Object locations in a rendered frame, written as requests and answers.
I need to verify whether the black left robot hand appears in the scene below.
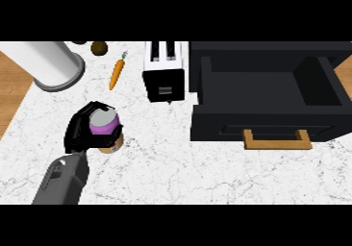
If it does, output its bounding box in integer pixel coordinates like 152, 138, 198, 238
62, 100, 124, 155

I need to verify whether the purple and brown can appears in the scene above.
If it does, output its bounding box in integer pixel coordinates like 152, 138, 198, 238
87, 110, 124, 155

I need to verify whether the black open drawer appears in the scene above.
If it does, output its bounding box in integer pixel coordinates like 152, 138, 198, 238
189, 56, 352, 143

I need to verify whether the orange carrot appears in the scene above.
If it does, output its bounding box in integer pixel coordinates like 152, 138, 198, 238
108, 51, 128, 91

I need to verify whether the black and white toaster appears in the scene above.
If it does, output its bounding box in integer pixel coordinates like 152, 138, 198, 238
140, 41, 188, 104

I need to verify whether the brown potato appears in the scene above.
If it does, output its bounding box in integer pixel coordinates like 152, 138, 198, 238
88, 41, 109, 57

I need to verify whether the black cabinet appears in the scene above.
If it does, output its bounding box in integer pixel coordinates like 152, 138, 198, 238
188, 41, 352, 94

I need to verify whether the wooden drawer handle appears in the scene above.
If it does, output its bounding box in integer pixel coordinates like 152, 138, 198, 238
242, 129, 313, 151

